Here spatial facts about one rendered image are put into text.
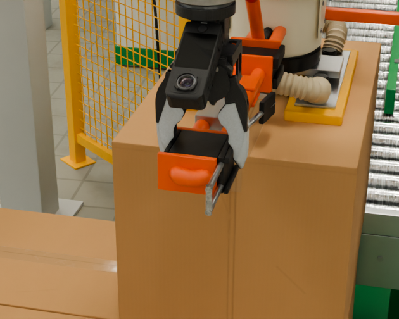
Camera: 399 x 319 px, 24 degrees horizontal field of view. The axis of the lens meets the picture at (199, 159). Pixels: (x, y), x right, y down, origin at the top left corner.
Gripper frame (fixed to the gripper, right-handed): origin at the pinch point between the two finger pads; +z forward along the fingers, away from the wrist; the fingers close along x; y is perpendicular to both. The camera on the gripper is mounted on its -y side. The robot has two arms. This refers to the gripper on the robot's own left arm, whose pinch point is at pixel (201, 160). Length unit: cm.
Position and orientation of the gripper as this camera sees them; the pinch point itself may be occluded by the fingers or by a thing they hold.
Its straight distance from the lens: 115.7
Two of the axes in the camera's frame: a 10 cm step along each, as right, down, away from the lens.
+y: 2.4, -4.4, 8.7
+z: 0.0, 8.9, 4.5
